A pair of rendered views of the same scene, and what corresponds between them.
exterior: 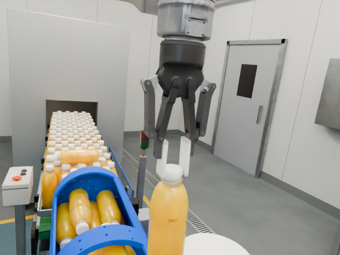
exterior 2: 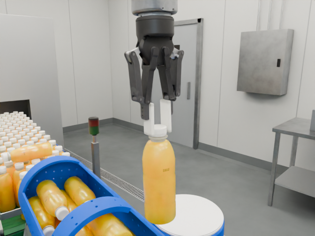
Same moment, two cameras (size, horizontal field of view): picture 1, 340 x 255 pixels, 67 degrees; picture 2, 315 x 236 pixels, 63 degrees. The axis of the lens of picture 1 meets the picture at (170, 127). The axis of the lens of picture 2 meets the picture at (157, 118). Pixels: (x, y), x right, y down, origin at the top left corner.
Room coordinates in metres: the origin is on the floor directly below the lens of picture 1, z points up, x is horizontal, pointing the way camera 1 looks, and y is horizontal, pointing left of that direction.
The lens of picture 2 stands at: (-0.07, 0.11, 1.63)
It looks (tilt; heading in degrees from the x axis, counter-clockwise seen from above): 13 degrees down; 347
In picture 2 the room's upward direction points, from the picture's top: straight up
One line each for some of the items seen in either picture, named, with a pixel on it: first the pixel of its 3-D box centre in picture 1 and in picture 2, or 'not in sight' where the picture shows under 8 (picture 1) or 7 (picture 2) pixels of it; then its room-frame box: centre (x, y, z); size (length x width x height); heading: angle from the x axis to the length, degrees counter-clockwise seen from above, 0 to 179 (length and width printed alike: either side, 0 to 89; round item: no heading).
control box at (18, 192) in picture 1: (18, 184); not in sight; (1.08, 0.67, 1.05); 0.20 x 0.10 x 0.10; 24
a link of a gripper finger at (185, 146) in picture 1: (184, 156); (165, 115); (0.45, -0.03, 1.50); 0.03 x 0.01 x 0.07; 23
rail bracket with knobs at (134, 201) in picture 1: (129, 209); not in sight; (1.13, 0.16, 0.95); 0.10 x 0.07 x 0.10; 114
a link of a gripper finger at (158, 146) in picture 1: (153, 143); (141, 107); (0.43, 0.03, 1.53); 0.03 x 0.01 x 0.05; 113
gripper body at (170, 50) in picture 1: (180, 70); (155, 41); (0.44, -0.01, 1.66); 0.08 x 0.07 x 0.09; 113
